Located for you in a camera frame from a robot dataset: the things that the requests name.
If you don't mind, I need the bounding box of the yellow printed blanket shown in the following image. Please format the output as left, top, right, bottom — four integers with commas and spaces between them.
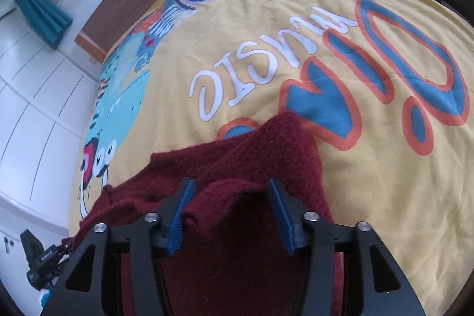
68, 0, 474, 316

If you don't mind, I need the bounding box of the teal curtain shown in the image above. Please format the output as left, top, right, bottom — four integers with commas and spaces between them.
15, 0, 73, 51

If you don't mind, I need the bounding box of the maroon knitted sweater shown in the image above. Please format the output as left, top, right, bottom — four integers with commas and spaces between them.
61, 110, 346, 316

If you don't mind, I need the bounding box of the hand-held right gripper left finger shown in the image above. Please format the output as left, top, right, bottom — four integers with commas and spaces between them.
39, 177, 196, 316

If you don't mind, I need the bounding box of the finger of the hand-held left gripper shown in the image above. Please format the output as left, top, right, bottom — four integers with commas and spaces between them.
55, 240, 73, 261

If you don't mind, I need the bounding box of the white wardrobe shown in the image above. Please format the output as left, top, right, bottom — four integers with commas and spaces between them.
0, 0, 109, 305

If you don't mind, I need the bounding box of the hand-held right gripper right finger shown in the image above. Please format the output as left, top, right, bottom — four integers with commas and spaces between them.
268, 178, 427, 316

